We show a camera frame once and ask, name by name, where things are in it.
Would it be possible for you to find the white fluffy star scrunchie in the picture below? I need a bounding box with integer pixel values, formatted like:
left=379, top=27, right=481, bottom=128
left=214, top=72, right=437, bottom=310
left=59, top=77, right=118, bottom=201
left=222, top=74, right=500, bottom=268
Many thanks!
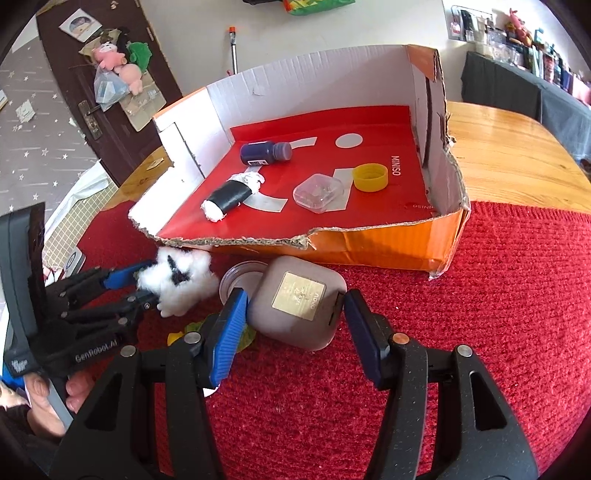
left=136, top=247, right=219, bottom=318

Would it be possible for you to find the white square charger device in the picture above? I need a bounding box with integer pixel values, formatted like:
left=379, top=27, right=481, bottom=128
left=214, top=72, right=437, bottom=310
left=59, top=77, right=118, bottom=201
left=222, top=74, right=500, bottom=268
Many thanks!
left=63, top=248, right=86, bottom=278

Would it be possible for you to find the red knitted cloth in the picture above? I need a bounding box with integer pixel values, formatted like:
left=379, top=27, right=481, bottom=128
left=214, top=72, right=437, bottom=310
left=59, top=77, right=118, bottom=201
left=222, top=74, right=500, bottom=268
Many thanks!
left=75, top=200, right=591, bottom=480

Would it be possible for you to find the orange tipped broom stick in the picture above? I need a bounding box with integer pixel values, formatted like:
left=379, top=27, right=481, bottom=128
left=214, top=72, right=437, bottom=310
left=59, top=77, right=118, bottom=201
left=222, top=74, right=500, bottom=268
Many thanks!
left=228, top=26, right=238, bottom=75

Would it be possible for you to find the pink plush toy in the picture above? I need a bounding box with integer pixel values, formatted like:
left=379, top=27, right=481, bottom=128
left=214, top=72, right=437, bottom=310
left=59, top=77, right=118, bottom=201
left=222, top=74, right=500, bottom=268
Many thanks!
left=92, top=42, right=143, bottom=96

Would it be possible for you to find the dark brown door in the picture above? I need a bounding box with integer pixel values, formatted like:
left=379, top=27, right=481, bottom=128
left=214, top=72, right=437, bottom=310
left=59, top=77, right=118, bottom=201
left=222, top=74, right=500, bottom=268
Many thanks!
left=36, top=1, right=181, bottom=184

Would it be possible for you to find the orange white cardboard box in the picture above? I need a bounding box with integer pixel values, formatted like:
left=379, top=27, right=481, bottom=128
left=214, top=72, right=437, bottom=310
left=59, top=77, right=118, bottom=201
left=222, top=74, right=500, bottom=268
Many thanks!
left=129, top=45, right=471, bottom=277

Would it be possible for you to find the green tote bag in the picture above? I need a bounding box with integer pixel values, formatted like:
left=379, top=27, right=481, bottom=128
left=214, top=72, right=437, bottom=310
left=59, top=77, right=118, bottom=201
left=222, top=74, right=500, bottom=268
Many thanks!
left=283, top=0, right=356, bottom=16

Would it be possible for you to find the beige hanging pouch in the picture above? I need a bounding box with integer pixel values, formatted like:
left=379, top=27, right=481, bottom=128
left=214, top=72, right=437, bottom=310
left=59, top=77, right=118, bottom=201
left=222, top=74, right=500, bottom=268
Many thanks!
left=119, top=72, right=166, bottom=132

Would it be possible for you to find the grey square compact case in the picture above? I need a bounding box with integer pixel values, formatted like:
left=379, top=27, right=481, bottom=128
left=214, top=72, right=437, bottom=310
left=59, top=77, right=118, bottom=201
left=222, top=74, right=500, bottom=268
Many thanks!
left=247, top=256, right=346, bottom=351

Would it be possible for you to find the black white sock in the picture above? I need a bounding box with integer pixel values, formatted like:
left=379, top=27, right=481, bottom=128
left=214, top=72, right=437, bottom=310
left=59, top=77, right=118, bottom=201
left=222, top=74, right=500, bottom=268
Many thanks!
left=200, top=171, right=264, bottom=223

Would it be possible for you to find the person's left hand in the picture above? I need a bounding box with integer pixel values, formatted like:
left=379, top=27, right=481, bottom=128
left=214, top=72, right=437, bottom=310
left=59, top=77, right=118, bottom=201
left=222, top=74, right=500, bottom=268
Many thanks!
left=24, top=371, right=94, bottom=438

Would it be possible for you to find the clear plastic bag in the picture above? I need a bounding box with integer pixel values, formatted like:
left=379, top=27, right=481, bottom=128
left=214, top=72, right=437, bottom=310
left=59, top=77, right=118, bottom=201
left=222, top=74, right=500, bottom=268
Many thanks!
left=94, top=68, right=130, bottom=112

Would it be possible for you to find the white round jar lid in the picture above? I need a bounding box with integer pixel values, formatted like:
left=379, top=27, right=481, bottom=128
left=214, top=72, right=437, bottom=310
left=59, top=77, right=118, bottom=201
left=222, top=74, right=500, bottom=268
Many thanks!
left=218, top=261, right=267, bottom=304

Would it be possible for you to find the yellow bottle cap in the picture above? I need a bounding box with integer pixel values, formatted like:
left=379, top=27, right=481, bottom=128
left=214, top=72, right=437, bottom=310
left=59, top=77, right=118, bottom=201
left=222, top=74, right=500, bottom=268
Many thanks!
left=353, top=163, right=389, bottom=193

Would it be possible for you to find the purple paint bottle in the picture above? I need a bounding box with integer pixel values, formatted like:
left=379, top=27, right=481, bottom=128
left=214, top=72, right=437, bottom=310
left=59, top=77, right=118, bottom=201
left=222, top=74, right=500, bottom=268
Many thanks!
left=239, top=141, right=293, bottom=166

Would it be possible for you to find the brass door handle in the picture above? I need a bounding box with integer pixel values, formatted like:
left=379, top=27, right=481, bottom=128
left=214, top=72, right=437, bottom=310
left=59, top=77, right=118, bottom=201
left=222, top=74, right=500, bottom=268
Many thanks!
left=78, top=100, right=102, bottom=140

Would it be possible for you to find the small tag on table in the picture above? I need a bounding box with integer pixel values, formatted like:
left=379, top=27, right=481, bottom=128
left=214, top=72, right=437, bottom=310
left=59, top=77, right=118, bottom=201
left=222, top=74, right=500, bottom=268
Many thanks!
left=146, top=157, right=166, bottom=171

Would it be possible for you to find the green plush toy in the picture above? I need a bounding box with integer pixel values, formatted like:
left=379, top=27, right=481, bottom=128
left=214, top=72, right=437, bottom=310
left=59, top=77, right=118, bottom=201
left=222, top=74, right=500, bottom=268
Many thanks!
left=127, top=42, right=152, bottom=73

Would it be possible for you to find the clear small plastic case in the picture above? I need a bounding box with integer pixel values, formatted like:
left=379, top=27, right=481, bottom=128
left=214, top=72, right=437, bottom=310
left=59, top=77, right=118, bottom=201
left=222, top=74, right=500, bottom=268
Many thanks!
left=293, top=174, right=345, bottom=214

